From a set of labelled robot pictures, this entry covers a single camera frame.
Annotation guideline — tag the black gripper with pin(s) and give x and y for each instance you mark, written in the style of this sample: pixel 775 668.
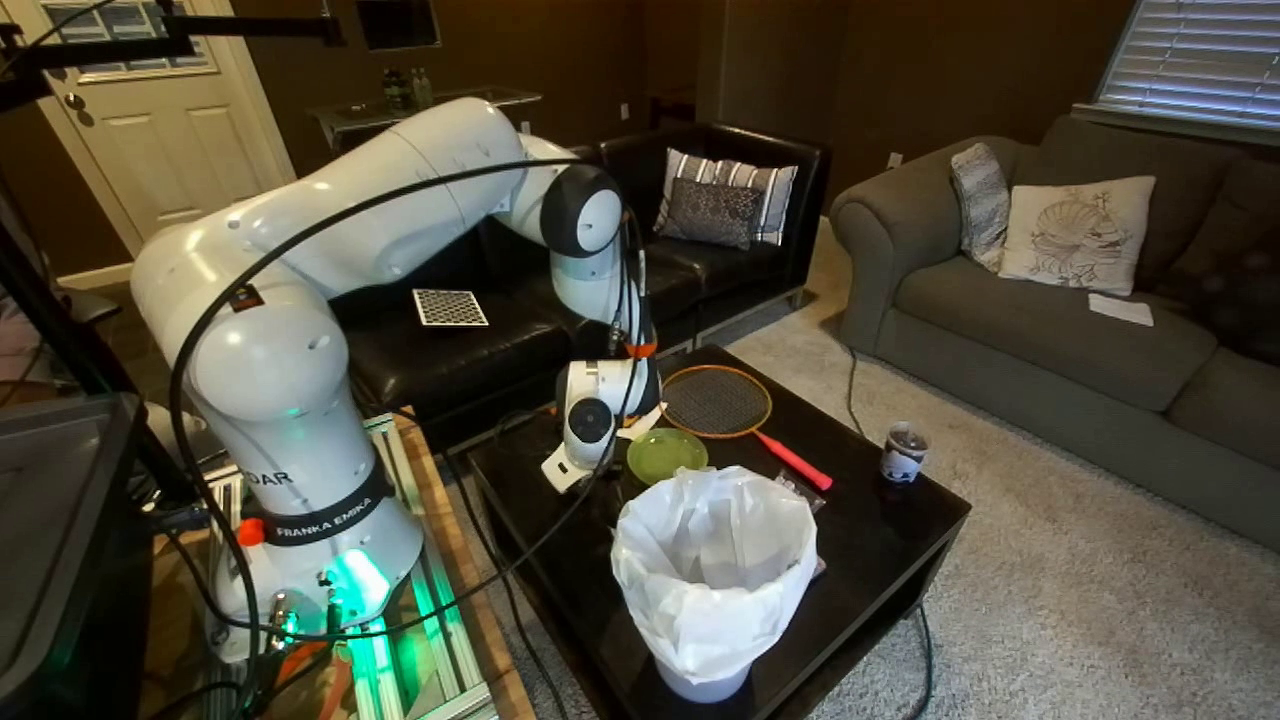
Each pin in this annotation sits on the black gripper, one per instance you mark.
pixel 614 475

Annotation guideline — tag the green plastic plate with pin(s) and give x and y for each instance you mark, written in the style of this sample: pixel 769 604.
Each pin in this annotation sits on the green plastic plate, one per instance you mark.
pixel 667 458

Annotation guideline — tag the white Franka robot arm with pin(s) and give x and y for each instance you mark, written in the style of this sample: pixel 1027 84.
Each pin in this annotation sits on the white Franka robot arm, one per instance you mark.
pixel 280 362

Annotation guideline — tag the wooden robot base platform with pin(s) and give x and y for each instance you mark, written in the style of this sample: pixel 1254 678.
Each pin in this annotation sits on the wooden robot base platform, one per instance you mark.
pixel 445 667

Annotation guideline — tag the white paper napkin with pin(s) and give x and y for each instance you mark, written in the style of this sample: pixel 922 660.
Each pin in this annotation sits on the white paper napkin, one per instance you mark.
pixel 644 425

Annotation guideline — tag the orange badminton racket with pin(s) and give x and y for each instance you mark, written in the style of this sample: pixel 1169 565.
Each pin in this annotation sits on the orange badminton racket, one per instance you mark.
pixel 717 401

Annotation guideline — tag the white lined trash bin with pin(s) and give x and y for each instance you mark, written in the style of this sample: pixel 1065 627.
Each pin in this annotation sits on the white lined trash bin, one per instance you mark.
pixel 712 561

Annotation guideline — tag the black leather loveseat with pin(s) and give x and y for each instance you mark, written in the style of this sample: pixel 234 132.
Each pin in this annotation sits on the black leather loveseat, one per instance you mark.
pixel 723 287

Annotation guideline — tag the white plastic trash bin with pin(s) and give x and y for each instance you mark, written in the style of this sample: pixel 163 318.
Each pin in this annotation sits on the white plastic trash bin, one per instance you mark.
pixel 706 682

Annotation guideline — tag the gray textured throw pillow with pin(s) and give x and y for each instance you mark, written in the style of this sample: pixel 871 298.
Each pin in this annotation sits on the gray textured throw pillow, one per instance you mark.
pixel 712 214

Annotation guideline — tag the dark drink can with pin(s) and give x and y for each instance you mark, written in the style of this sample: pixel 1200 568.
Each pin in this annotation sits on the dark drink can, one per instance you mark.
pixel 907 458

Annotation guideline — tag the striped white throw pillow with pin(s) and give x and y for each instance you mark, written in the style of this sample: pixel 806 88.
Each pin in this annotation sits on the striped white throw pillow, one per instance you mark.
pixel 725 166
pixel 980 207

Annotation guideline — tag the small dark bottle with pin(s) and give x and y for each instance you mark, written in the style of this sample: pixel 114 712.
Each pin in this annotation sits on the small dark bottle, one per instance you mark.
pixel 423 88
pixel 398 88

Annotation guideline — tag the glass top console table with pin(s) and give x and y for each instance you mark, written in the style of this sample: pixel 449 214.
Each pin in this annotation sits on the glass top console table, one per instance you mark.
pixel 362 119

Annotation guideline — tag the gray fabric sofa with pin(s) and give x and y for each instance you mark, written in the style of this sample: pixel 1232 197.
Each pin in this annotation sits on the gray fabric sofa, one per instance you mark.
pixel 1040 346

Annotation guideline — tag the white printed throw pillow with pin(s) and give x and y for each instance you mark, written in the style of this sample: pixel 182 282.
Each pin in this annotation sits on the white printed throw pillow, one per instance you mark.
pixel 1077 233

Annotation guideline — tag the white paper sheet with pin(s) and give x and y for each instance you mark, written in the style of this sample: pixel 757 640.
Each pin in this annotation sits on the white paper sheet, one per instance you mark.
pixel 1122 310

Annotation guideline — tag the black equipment cabinet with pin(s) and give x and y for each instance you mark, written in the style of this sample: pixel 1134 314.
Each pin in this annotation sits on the black equipment cabinet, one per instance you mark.
pixel 65 561

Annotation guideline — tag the white panel door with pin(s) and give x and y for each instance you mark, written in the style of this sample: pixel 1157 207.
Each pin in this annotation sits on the white panel door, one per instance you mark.
pixel 163 145

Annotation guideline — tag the dark patterned throw pillow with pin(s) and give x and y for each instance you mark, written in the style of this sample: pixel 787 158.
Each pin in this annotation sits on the dark patterned throw pillow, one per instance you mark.
pixel 1232 267

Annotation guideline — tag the white window blinds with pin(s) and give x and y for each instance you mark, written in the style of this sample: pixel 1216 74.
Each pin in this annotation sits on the white window blinds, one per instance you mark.
pixel 1200 65

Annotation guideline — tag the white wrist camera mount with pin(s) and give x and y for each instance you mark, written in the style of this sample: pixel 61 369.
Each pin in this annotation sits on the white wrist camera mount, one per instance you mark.
pixel 562 471

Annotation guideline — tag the dark wall picture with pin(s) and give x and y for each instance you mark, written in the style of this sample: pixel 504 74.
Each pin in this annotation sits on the dark wall picture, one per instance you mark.
pixel 398 25

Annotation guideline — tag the black camera boom stand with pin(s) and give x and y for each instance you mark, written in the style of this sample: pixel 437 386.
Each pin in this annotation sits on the black camera boom stand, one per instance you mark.
pixel 243 25

